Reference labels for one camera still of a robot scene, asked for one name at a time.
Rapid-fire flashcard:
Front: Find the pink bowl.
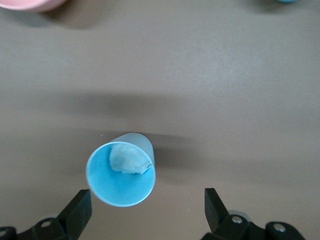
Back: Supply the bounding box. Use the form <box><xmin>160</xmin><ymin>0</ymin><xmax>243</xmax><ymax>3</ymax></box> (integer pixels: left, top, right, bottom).
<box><xmin>0</xmin><ymin>0</ymin><xmax>67</xmax><ymax>13</ymax></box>

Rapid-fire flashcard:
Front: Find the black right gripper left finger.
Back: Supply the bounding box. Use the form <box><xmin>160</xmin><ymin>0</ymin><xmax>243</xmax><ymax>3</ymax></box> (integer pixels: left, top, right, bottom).
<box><xmin>0</xmin><ymin>189</ymin><xmax>93</xmax><ymax>240</ymax></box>

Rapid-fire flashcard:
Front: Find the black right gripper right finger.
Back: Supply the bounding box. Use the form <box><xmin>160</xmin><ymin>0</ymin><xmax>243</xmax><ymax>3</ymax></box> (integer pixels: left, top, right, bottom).
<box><xmin>201</xmin><ymin>187</ymin><xmax>307</xmax><ymax>240</ymax></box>

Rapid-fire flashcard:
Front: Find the blue cup with tissue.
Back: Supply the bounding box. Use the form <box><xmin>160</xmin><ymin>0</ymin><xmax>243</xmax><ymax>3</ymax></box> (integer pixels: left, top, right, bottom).
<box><xmin>85</xmin><ymin>132</ymin><xmax>157</xmax><ymax>208</ymax></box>

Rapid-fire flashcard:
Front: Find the white crumpled tissue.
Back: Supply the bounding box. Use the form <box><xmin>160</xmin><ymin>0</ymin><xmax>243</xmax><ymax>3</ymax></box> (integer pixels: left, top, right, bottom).
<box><xmin>108</xmin><ymin>141</ymin><xmax>153</xmax><ymax>176</ymax></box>

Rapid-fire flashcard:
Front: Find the brown table cloth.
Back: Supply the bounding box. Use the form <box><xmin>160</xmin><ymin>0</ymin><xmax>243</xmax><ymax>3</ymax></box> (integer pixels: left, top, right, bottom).
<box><xmin>0</xmin><ymin>0</ymin><xmax>320</xmax><ymax>240</ymax></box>

